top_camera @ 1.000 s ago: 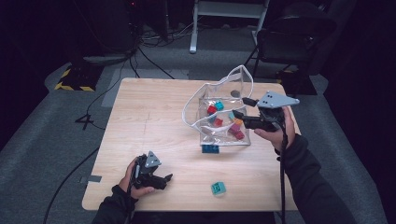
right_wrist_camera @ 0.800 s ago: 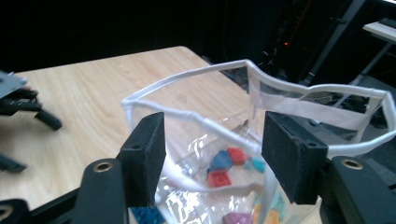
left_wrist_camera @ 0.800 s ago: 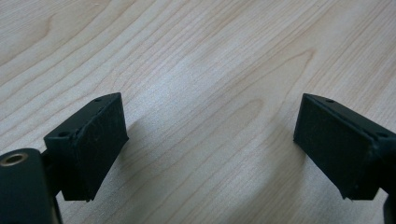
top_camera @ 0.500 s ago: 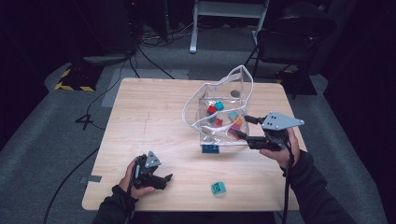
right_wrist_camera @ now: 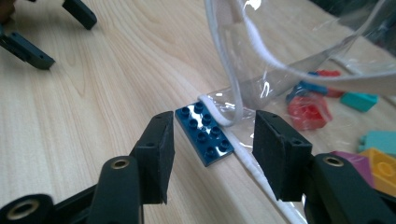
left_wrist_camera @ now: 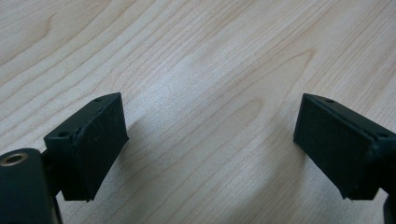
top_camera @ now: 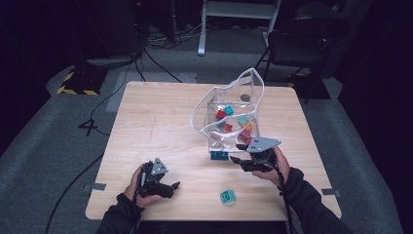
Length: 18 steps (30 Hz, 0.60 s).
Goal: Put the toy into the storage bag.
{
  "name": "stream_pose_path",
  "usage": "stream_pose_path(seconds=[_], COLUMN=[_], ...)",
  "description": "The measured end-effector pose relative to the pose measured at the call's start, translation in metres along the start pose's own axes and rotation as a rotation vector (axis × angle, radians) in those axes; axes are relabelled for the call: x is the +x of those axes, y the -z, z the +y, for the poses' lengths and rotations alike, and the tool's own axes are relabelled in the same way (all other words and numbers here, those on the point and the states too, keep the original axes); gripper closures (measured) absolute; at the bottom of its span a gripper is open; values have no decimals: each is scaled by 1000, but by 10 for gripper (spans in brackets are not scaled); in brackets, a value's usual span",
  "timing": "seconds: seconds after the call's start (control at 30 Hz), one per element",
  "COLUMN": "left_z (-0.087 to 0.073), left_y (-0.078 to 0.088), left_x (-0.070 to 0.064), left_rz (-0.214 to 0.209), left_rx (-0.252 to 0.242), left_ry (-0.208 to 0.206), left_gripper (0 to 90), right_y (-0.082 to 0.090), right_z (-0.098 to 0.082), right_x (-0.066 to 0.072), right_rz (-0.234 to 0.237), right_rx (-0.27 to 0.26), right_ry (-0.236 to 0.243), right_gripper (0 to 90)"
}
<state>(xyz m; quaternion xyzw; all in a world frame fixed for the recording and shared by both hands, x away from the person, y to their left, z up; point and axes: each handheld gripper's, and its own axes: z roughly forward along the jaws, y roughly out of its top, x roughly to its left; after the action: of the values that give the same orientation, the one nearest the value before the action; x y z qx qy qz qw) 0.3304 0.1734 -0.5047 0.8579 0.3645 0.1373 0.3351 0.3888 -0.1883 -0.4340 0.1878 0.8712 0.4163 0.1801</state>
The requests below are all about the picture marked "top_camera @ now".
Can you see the teal studded toy block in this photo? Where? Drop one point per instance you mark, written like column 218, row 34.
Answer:
column 228, row 196

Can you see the black yellow striped base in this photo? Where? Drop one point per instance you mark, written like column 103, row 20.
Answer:
column 82, row 84

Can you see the dark equipment stand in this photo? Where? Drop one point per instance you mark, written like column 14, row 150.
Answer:
column 110, row 29

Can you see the dark base with yellow mark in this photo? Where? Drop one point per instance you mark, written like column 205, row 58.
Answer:
column 316, row 83

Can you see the red toy block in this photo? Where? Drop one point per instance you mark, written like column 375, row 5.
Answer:
column 228, row 127
column 220, row 114

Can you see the cyan toy block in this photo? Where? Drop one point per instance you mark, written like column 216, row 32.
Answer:
column 229, row 110

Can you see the crimson toy block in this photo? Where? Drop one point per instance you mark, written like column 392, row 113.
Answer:
column 248, row 140

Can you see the black chair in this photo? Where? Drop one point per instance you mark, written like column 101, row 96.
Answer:
column 292, row 48

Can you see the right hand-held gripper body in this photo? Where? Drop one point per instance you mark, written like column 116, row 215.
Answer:
column 261, row 144

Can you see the person's left hand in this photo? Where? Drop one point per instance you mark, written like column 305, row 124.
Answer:
column 132, row 195

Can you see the orange toy block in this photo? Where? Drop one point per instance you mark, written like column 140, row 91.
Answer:
column 249, row 126

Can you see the maroon toy block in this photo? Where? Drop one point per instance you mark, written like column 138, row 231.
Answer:
column 244, row 134

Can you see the white desk frame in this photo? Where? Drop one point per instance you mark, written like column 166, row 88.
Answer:
column 238, row 9

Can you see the grey tape strip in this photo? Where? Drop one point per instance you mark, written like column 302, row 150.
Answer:
column 331, row 192
column 97, row 187

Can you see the person's right hand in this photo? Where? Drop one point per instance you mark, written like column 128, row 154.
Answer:
column 281, row 172

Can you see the pale teal toy block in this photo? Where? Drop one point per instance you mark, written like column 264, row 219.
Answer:
column 243, row 121

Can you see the clear plastic bag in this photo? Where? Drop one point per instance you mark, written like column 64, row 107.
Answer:
column 250, row 87

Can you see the long dark blue toy block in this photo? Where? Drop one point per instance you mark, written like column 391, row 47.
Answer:
column 219, row 155

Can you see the small dark blue toy block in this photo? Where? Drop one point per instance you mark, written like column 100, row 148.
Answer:
column 222, row 124

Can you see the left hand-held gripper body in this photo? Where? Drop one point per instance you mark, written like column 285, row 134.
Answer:
column 151, row 182

